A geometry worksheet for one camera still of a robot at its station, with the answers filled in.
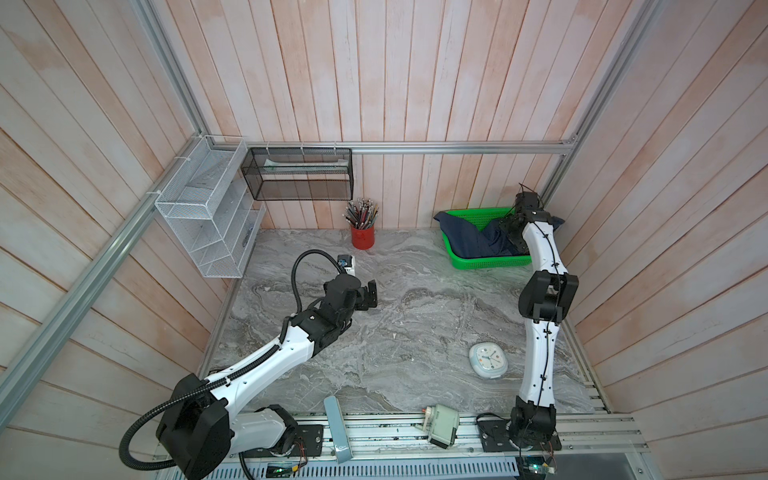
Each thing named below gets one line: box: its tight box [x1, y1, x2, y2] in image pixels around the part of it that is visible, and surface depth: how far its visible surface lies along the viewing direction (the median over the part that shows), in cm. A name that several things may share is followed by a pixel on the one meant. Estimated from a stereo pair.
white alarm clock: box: [469, 342, 508, 379], surface depth 86 cm
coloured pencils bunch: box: [342, 198, 379, 230], surface depth 106 cm
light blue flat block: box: [324, 396, 353, 464], surface depth 73 cm
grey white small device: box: [422, 404, 460, 450], surface depth 74 cm
